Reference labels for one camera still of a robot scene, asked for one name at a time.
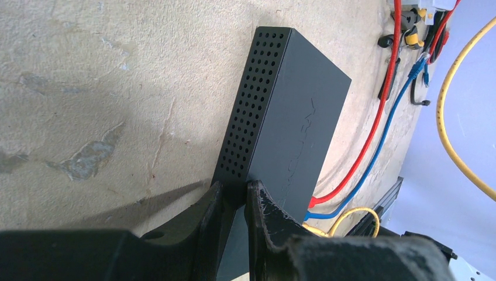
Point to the black yellow pliers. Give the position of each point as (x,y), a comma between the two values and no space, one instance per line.
(409,38)

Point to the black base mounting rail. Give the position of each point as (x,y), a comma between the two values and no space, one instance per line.
(366,226)

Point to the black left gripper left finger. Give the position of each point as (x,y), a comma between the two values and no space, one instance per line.
(184,248)

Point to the clear plastic parts box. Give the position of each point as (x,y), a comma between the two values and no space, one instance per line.
(435,5)

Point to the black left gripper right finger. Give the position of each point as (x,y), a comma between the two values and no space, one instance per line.
(280,248)

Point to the black network switch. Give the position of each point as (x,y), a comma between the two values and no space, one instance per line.
(283,119)

